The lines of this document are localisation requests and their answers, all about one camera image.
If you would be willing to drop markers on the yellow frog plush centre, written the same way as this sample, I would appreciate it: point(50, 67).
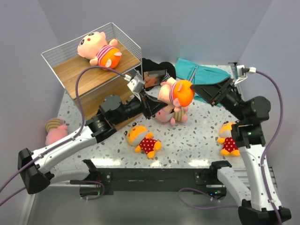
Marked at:
point(143, 141)

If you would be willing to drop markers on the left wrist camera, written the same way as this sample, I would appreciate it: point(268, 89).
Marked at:
point(136, 84)

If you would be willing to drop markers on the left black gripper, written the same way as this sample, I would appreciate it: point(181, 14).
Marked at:
point(150, 105)

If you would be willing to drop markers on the pink frog plush centre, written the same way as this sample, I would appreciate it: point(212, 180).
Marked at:
point(172, 117)

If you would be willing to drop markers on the pink frog plush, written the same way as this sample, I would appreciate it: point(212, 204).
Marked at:
point(172, 117)
point(56, 130)

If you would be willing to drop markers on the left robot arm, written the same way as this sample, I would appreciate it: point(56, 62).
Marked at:
point(34, 166)

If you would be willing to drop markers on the yellow frog plush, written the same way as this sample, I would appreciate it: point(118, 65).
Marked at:
point(229, 147)
point(143, 141)

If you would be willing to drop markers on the pink frog plush left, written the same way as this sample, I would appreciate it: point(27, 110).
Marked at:
point(56, 130)

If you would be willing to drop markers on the large black-haired boy plush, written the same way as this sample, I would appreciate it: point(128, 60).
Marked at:
point(98, 51)

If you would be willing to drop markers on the aluminium frame rail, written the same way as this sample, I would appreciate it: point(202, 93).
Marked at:
point(233, 66)

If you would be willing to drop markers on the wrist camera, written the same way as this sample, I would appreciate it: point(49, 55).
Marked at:
point(136, 84)
point(241, 73)

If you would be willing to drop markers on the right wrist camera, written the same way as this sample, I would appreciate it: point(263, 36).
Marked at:
point(241, 73)

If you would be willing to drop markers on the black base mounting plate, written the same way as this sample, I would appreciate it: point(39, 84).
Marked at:
point(152, 180)

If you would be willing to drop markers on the white wire wooden shelf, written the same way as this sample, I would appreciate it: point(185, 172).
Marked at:
point(96, 83)

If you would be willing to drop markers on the yellow frog plush right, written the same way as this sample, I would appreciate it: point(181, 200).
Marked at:
point(229, 147)

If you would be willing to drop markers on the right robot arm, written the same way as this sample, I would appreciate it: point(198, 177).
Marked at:
point(258, 203)

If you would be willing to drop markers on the teal folded cloth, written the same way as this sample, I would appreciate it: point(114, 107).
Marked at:
point(198, 74)

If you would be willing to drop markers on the black printed garment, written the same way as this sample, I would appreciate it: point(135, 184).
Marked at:
point(156, 73)

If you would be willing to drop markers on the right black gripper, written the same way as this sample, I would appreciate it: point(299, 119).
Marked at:
point(214, 93)

